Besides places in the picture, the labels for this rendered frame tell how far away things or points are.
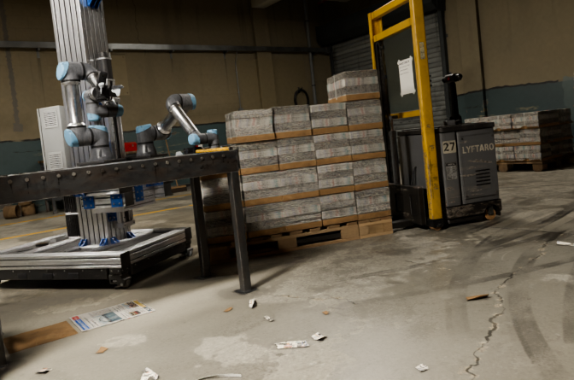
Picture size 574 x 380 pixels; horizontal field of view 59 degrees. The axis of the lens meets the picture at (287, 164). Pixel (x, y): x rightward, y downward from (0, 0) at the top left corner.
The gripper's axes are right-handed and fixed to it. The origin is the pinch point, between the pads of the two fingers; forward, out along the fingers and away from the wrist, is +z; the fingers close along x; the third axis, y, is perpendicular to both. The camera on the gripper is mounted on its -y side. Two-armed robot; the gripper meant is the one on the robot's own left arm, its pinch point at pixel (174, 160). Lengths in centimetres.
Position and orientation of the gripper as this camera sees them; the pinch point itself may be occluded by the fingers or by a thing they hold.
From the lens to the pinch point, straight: 336.7
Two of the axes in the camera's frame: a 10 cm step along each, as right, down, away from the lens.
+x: 5.7, -0.3, -8.2
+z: -8.1, 1.2, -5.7
